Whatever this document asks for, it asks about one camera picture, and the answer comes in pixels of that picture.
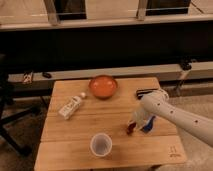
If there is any clear plastic cup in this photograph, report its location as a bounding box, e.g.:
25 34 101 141
90 133 112 157

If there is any orange bowl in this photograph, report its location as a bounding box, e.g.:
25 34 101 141
88 75 118 99

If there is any black clamp with stand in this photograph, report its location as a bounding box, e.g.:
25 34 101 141
174 59 195 96

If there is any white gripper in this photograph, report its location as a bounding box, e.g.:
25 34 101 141
132 108 151 129

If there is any striped clamp on ledge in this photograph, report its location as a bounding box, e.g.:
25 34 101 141
22 71 34 84

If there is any black office chair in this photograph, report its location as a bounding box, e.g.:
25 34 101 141
0 53 41 158

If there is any black rectangular case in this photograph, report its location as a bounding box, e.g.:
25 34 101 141
136 89 158 100

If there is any white plastic bottle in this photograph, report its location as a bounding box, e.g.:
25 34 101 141
58 92 86 120

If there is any small black object on ledge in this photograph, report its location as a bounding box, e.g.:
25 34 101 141
42 72 52 79

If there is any red pepper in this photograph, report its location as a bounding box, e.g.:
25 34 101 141
126 122 136 135

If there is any wooden table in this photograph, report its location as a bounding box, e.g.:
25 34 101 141
34 77 186 171

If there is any blue sponge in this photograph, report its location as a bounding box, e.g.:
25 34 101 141
142 116 155 133

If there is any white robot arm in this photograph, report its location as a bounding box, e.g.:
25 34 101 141
132 89 213 147

